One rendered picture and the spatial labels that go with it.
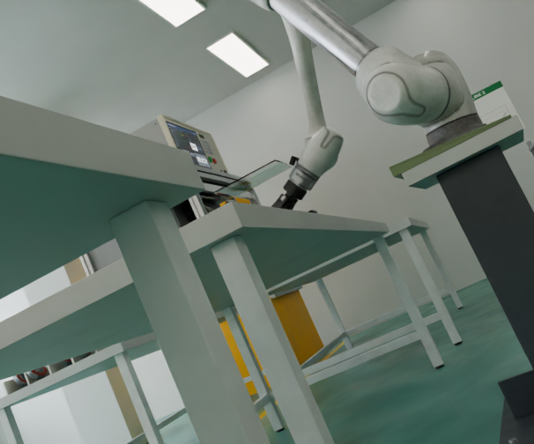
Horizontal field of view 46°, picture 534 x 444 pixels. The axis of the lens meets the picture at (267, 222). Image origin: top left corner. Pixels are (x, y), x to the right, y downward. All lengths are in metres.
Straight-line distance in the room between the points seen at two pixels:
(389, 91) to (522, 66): 6.00
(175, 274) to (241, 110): 7.31
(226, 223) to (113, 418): 5.03
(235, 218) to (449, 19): 6.74
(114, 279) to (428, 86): 0.92
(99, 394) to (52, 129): 5.60
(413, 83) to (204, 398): 1.13
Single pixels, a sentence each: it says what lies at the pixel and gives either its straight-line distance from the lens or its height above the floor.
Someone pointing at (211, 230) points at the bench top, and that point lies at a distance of 1.10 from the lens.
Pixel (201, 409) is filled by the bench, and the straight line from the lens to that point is 0.65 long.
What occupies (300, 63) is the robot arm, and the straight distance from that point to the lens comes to 2.09.
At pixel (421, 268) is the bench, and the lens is 3.61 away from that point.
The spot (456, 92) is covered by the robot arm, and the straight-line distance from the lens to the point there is 1.80.
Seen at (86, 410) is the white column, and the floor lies 0.49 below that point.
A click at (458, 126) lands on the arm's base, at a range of 1.80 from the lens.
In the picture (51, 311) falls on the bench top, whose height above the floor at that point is 0.72.
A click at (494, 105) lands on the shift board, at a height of 1.68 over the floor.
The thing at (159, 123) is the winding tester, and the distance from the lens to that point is 2.18.
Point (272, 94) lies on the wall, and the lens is 7.84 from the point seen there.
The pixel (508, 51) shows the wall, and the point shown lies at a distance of 7.60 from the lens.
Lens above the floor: 0.53
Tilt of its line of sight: 8 degrees up
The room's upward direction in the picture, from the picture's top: 24 degrees counter-clockwise
